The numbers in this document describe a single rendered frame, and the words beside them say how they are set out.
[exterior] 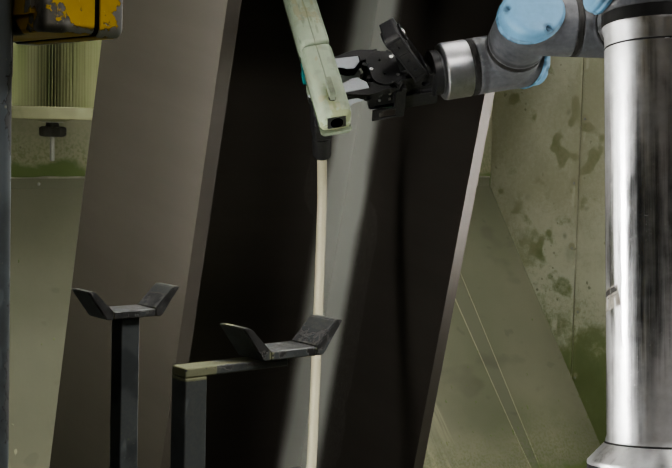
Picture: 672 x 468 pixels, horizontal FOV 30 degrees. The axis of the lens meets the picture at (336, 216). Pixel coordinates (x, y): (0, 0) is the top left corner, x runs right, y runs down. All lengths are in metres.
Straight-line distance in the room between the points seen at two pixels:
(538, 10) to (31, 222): 1.85
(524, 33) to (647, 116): 0.60
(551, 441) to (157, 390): 2.24
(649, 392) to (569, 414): 2.93
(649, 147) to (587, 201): 2.91
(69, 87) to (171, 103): 1.11
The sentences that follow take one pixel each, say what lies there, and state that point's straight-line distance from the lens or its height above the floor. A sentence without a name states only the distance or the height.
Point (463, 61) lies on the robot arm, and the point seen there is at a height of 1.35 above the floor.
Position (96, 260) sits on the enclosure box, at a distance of 2.17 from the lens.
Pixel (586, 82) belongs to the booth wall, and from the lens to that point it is 4.20.
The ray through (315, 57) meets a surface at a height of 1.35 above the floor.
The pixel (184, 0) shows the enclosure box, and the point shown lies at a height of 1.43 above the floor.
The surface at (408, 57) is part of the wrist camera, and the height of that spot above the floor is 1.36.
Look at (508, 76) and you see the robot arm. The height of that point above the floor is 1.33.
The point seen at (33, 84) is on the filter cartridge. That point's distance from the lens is 3.06.
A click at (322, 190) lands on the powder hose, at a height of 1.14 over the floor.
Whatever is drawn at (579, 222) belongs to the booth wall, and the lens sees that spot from 4.21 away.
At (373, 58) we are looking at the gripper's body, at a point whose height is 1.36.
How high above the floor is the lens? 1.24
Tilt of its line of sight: 4 degrees down
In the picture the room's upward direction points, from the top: 1 degrees clockwise
